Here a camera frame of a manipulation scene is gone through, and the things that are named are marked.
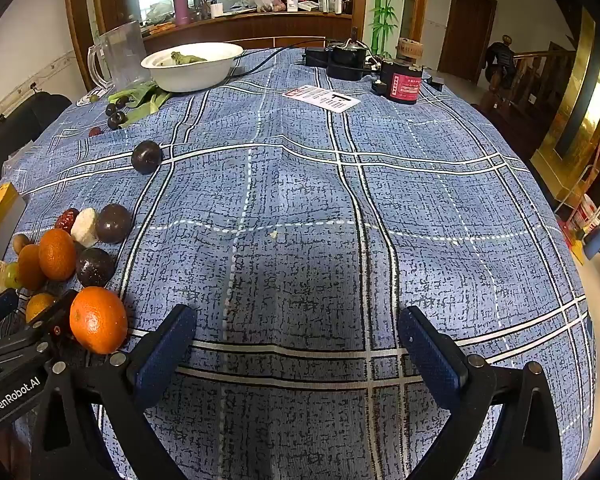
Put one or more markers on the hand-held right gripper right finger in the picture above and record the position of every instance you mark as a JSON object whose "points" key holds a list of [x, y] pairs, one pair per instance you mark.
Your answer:
{"points": [[430, 355]]}

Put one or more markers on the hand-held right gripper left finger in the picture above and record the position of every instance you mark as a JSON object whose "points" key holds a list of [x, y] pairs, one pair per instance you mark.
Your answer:
{"points": [[165, 357]]}

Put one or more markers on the small orange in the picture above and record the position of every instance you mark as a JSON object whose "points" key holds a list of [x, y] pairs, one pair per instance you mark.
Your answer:
{"points": [[39, 305]]}

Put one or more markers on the large orange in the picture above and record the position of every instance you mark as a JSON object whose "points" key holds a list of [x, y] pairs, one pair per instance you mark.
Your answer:
{"points": [[98, 320]]}

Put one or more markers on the dark purple passion fruit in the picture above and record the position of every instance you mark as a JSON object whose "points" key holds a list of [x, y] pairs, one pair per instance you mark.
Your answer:
{"points": [[112, 222], [146, 156], [95, 266]]}

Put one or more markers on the green grape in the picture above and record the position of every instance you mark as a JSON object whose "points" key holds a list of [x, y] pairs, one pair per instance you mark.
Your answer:
{"points": [[13, 275]]}

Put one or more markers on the brown longan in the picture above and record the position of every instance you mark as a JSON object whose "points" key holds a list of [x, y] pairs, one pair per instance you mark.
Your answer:
{"points": [[21, 242]]}

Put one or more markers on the red jujube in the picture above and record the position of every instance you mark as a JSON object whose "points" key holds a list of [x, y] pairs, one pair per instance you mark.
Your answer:
{"points": [[66, 220]]}

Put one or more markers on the black chair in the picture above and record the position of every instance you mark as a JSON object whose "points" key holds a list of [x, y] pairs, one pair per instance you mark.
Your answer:
{"points": [[10, 130]]}

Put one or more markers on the small red fruit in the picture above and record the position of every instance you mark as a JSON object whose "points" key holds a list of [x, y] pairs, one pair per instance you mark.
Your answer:
{"points": [[95, 131]]}

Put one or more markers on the blue plaid tablecloth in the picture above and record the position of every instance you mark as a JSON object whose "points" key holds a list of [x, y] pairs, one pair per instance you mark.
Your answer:
{"points": [[300, 210]]}

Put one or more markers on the blue container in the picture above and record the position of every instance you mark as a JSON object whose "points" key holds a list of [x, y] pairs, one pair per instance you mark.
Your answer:
{"points": [[596, 243]]}

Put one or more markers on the dark grape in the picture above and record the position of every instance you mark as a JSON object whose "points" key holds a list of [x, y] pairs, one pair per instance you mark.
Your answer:
{"points": [[110, 109], [115, 121], [122, 103]]}

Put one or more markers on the green vegetable leaves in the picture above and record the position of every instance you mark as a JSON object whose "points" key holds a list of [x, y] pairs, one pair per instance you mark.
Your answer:
{"points": [[145, 97]]}

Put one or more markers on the red cylindrical device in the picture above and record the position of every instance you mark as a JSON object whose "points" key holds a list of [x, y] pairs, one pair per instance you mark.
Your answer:
{"points": [[402, 84]]}

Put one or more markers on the clear glass pitcher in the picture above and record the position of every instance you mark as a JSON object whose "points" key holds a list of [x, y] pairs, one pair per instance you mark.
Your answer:
{"points": [[125, 55]]}

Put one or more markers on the white and red paper card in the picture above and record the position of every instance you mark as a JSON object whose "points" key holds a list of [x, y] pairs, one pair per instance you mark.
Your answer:
{"points": [[322, 98]]}

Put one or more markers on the white bowl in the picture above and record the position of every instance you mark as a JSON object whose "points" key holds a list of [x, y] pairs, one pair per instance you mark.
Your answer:
{"points": [[195, 72]]}

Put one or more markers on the green vegetables in bowl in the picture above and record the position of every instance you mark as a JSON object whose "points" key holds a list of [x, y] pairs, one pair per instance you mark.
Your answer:
{"points": [[182, 57]]}

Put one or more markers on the wooden stair railing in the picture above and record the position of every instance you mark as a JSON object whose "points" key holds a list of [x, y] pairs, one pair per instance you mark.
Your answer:
{"points": [[535, 80]]}

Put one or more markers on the dark jacket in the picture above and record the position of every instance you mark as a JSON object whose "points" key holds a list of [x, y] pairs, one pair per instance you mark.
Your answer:
{"points": [[500, 62]]}

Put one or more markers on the brown tape roll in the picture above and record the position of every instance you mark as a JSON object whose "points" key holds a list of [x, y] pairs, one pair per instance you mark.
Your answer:
{"points": [[409, 49]]}

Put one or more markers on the black power adapter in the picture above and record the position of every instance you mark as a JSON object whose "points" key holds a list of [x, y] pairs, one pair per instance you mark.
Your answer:
{"points": [[315, 56]]}

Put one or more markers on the brown wooden door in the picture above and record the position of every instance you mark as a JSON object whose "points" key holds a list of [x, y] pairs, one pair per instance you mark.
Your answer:
{"points": [[467, 30]]}

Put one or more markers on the purple bottle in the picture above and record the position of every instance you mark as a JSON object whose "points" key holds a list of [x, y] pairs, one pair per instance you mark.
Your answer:
{"points": [[182, 5]]}

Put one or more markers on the wooden counter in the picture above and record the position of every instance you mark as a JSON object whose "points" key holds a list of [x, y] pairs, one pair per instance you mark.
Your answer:
{"points": [[260, 27]]}

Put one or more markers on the white cup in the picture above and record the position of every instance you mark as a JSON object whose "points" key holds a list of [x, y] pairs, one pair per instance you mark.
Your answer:
{"points": [[216, 9]]}

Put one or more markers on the green bamboo wall decor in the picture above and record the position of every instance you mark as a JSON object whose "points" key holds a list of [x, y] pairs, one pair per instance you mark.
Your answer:
{"points": [[382, 10]]}

